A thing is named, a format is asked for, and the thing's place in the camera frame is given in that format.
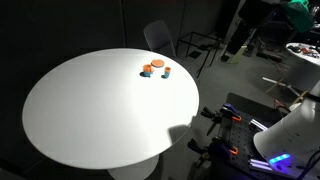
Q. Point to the blue and orange cups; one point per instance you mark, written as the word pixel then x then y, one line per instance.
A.
pixel 167 71

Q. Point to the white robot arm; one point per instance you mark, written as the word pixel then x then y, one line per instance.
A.
pixel 295 137

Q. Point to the grey chair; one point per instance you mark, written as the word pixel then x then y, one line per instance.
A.
pixel 159 39

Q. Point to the white round table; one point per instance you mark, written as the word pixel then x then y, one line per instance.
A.
pixel 98 111

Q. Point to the upper blue orange clamp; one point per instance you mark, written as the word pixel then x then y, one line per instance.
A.
pixel 227 111

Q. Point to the blue orange clamp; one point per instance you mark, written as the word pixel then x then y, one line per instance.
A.
pixel 227 111
pixel 218 147

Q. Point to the lower blue orange clamp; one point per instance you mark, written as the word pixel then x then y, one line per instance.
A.
pixel 218 147

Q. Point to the black perforated mounting board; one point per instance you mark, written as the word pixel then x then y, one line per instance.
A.
pixel 248 160

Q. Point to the white side table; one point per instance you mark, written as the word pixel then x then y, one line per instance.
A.
pixel 304 73

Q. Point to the green bag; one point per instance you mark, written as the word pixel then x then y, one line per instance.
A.
pixel 298 13

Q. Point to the orange and blue handled mug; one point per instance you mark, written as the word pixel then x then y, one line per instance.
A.
pixel 148 70

